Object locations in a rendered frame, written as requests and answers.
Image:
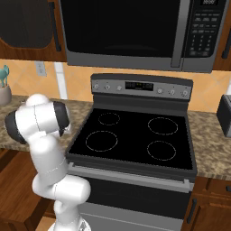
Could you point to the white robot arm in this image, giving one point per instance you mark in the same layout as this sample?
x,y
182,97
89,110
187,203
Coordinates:
x,y
48,156

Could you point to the brown drawer front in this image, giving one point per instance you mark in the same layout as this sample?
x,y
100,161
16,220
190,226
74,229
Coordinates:
x,y
212,186

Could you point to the black steel range with hob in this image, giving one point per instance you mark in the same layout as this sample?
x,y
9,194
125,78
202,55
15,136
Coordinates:
x,y
135,135

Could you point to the silver range knob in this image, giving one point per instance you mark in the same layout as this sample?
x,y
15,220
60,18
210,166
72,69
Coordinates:
x,y
119,88
184,93
107,87
160,90
172,92
96,87

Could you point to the black oven door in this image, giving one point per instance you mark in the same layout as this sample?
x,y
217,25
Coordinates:
x,y
135,201

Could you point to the black steel microwave oven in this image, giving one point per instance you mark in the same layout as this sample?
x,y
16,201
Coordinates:
x,y
120,27

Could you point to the dark grey toaster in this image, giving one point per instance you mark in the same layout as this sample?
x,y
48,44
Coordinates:
x,y
225,115

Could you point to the grey utensil pot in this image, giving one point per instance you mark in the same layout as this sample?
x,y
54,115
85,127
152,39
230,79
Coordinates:
x,y
4,95

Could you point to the brown base cupboard door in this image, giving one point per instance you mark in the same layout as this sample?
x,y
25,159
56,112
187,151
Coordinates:
x,y
213,216

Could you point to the white wall strip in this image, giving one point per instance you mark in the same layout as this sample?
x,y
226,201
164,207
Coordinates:
x,y
61,81

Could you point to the white wall socket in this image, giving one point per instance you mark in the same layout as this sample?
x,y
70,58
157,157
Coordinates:
x,y
40,68

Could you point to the brown wall cupboard door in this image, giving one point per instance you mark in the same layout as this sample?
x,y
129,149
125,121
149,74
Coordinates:
x,y
27,30
221,57

